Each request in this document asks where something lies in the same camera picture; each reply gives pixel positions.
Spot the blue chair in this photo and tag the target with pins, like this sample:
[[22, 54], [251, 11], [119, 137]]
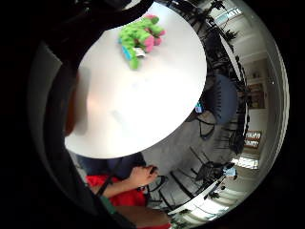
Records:
[[224, 98]]

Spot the framed wall picture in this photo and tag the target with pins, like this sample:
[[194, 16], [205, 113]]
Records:
[[256, 95], [253, 139]]

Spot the black metal chair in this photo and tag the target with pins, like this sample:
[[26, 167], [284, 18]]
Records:
[[209, 171], [206, 127]]

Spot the person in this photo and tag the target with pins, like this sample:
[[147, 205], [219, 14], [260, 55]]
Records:
[[127, 198]]

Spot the potted plant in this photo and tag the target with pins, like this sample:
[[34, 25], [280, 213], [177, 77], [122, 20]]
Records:
[[217, 4]]

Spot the green and pink plush toy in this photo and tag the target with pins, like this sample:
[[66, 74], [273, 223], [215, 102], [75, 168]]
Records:
[[139, 36]]

